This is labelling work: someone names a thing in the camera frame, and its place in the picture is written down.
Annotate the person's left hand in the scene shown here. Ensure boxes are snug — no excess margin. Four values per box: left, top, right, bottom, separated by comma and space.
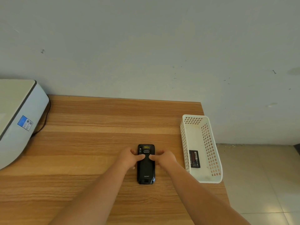
117, 147, 146, 171

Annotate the person's right hand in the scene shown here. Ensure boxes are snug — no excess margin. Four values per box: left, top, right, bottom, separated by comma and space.
149, 150, 178, 168

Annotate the black handheld scanner device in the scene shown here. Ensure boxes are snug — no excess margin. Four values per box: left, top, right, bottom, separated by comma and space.
137, 144, 156, 185

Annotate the person's left forearm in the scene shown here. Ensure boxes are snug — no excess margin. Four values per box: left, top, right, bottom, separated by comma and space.
48, 159, 132, 225

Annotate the person's right forearm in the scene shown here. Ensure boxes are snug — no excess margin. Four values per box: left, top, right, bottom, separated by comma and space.
162, 160, 252, 225

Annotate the black rectangular battery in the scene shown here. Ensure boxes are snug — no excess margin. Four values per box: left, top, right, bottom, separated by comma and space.
189, 150, 201, 168

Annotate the white perforated plastic basket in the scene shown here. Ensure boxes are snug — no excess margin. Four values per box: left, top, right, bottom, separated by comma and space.
180, 114, 223, 184

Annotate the white printer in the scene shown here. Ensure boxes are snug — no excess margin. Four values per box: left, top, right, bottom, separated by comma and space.
0, 79, 50, 170

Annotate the black power cable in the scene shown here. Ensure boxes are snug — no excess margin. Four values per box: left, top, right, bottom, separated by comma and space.
31, 101, 51, 137

